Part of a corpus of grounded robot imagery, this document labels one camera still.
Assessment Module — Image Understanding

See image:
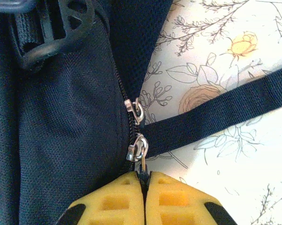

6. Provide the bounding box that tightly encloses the navy backpack with pink trim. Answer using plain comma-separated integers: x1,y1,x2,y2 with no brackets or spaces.
0,0,282,225

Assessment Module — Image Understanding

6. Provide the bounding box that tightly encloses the floral table cover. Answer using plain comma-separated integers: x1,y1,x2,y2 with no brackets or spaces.
140,0,282,225

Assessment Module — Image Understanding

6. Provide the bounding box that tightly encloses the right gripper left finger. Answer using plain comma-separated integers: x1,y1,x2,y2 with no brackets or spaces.
58,171,146,225

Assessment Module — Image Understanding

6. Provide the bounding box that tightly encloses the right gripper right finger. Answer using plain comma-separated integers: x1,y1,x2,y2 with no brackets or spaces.
146,171,238,225

